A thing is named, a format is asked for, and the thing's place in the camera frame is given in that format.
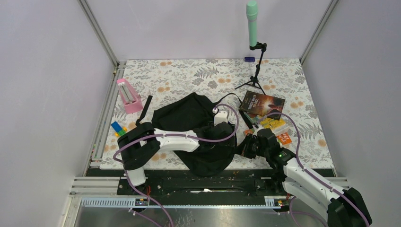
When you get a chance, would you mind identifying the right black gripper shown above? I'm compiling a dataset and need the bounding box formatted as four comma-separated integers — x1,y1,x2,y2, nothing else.
232,133,269,159

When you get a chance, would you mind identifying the green microphone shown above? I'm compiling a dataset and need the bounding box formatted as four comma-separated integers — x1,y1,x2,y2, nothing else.
246,0,258,50

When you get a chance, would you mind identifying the floral table mat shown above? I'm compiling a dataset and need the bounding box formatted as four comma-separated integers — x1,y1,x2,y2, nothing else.
103,58,331,170

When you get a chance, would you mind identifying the orange cover booklet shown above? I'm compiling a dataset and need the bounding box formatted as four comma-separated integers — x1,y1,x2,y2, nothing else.
243,129,292,145

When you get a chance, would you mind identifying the dark cover book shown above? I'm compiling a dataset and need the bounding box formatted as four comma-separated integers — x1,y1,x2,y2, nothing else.
239,91,285,118

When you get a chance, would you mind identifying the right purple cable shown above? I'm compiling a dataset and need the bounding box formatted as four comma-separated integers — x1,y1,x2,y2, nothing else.
258,112,371,227

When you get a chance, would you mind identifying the white slotted cable duct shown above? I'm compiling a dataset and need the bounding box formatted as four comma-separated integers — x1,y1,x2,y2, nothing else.
79,195,290,209

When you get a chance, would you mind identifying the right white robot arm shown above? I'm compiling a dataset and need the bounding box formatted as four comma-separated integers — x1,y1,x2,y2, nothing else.
237,129,373,227

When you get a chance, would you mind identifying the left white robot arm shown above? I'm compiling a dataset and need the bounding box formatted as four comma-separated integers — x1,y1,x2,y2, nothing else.
113,112,236,194

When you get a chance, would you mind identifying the yellow green children book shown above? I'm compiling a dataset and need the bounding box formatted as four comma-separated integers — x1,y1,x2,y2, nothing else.
244,113,289,136

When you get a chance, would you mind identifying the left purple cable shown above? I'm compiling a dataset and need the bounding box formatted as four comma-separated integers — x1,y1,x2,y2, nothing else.
113,104,240,227

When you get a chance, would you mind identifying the small blue box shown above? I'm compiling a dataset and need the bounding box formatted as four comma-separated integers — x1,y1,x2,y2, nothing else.
244,57,255,62

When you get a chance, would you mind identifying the black microphone tripod stand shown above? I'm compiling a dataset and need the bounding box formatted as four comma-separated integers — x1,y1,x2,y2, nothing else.
235,42,268,95

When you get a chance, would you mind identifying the black fabric student bag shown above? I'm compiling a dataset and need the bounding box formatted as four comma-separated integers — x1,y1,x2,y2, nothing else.
135,92,248,177

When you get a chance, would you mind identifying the purple cable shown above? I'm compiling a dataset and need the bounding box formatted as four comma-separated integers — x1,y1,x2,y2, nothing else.
113,104,240,227
258,112,371,227

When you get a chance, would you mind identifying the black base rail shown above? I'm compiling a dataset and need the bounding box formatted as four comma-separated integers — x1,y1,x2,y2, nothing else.
117,168,289,203

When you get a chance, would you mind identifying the pink metronome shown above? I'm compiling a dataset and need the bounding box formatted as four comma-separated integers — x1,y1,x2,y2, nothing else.
116,79,143,114

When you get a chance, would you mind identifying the colourful toy block train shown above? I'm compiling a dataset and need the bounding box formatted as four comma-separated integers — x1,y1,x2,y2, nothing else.
111,121,128,137

